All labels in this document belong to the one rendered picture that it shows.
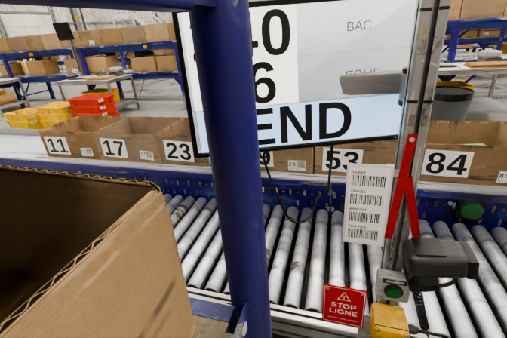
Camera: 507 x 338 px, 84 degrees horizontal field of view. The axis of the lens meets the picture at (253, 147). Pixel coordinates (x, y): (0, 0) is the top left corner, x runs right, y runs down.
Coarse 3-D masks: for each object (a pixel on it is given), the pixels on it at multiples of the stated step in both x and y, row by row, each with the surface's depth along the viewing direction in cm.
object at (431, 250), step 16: (416, 240) 57; (432, 240) 56; (448, 240) 56; (416, 256) 54; (432, 256) 53; (448, 256) 52; (464, 256) 52; (416, 272) 54; (432, 272) 54; (448, 272) 53; (464, 272) 52; (416, 288) 57; (432, 288) 56
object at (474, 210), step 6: (468, 204) 105; (474, 204) 104; (462, 210) 106; (468, 210) 106; (474, 210) 105; (480, 210) 105; (462, 216) 107; (468, 216) 106; (474, 216) 106; (480, 216) 106
